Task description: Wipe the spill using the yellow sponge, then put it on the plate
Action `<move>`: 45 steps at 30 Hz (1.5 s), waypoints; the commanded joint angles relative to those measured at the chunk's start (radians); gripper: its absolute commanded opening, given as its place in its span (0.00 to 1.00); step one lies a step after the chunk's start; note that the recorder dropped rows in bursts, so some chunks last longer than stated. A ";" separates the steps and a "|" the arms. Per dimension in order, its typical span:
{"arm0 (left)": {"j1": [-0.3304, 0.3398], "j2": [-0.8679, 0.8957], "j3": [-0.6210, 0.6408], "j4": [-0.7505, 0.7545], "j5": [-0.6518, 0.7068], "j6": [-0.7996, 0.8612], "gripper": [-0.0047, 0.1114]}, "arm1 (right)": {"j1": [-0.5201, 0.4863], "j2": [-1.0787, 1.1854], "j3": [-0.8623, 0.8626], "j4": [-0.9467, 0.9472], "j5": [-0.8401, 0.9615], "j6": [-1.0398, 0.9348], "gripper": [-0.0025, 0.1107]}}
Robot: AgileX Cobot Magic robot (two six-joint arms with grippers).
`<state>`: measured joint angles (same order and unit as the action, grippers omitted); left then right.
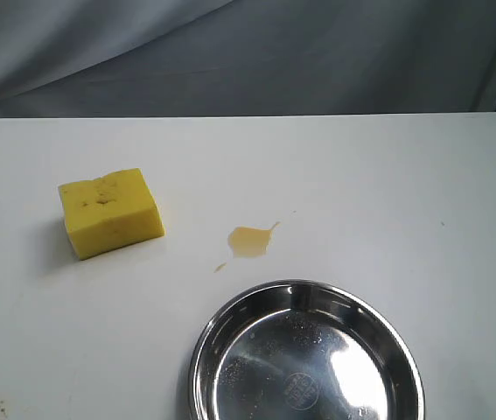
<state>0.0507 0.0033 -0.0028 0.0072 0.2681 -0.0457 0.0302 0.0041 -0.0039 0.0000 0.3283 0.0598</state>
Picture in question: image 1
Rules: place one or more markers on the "stainless steel round dish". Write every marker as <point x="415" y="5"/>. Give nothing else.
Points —
<point x="296" y="349"/>

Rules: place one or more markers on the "grey fabric backdrop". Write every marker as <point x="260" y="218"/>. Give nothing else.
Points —
<point x="245" y="58"/>

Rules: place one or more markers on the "yellow sponge block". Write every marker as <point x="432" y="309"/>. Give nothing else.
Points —
<point x="109" y="212"/>

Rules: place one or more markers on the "orange liquid spill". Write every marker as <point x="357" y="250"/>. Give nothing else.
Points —
<point x="248" y="242"/>

